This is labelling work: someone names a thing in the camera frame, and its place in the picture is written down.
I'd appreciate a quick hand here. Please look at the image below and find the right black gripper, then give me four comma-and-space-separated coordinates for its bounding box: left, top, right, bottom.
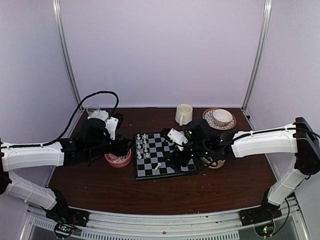
163, 136, 210, 170

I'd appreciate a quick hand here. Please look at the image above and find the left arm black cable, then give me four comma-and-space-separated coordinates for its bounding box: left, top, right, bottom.
0, 90, 120, 151

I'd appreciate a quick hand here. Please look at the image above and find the clear glass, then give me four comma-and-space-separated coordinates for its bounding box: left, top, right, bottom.
86, 104, 100, 117

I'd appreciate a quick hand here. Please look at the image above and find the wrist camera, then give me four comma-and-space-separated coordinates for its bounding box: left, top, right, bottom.
160, 128, 188, 146
105, 112, 124, 141

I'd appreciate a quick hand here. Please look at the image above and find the pink bowl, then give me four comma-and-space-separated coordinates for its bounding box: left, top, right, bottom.
104, 150, 132, 168

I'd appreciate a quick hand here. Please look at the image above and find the right aluminium frame post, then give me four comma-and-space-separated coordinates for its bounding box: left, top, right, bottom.
241, 0, 273, 112

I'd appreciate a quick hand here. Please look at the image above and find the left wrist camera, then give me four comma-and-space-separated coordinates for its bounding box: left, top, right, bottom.
105, 112, 124, 141

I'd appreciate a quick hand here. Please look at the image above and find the black white chess board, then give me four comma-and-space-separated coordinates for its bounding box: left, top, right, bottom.
134, 131, 200, 181

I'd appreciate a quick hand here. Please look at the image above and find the cream bowl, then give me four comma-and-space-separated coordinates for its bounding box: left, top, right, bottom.
200, 157, 225, 169

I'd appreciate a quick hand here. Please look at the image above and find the cream ribbed mug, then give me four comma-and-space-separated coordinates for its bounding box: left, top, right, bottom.
175, 104, 193, 126

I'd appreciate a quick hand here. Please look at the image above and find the aluminium frame post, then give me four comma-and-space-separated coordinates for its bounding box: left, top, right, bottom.
52, 0, 81, 104
241, 0, 273, 112

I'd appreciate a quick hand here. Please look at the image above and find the white chess pieces pile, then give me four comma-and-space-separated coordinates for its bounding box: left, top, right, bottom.
106, 154, 127, 164

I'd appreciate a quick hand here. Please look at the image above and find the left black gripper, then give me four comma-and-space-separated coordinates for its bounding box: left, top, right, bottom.
86, 133, 135, 159

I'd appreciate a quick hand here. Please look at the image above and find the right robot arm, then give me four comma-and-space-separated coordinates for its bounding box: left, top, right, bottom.
162, 117, 320, 221

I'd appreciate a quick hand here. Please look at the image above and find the patterned saucer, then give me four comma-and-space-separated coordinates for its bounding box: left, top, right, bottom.
202, 108, 237, 131

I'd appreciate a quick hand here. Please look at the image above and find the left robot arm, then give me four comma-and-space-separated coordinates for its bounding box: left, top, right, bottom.
0, 117, 134, 223

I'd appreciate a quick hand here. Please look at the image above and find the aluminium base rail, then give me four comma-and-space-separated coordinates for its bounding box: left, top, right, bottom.
19, 196, 311, 240

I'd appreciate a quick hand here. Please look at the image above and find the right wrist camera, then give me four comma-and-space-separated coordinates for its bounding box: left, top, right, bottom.
160, 128, 188, 146

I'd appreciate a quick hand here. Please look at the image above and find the left aluminium frame post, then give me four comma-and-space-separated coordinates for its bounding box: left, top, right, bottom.
52, 0, 81, 104

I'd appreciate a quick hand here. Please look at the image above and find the white pawn five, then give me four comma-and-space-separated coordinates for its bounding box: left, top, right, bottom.
137, 152, 142, 160

